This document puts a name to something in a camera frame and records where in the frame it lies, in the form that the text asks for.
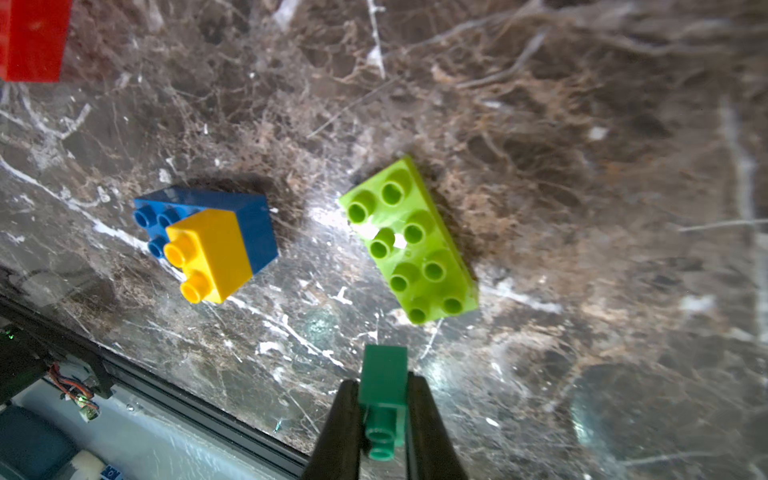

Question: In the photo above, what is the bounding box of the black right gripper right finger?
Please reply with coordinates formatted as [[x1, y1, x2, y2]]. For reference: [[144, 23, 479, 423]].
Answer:
[[405, 372, 468, 480]]

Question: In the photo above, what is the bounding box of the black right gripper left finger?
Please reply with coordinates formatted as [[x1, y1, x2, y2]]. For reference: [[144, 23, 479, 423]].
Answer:
[[300, 380, 363, 480]]

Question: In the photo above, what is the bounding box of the small dark green lego brick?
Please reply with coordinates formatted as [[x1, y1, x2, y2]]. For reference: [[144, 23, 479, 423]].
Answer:
[[359, 345, 408, 462]]

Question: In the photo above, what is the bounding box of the lime green lego brick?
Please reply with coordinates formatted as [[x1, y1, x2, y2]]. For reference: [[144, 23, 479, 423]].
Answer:
[[339, 155, 479, 325]]

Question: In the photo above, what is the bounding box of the small yellow lego brick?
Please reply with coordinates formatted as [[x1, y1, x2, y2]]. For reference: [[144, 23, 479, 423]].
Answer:
[[164, 209, 253, 304]]

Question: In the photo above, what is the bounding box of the blue lego brick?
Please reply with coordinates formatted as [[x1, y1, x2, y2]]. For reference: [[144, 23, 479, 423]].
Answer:
[[133, 187, 278, 274]]

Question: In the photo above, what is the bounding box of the red lego brick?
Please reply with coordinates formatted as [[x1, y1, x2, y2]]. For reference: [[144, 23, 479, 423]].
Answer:
[[1, 0, 72, 83]]

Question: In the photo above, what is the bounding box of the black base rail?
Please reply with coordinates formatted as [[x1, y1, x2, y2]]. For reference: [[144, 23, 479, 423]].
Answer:
[[1, 296, 308, 479]]

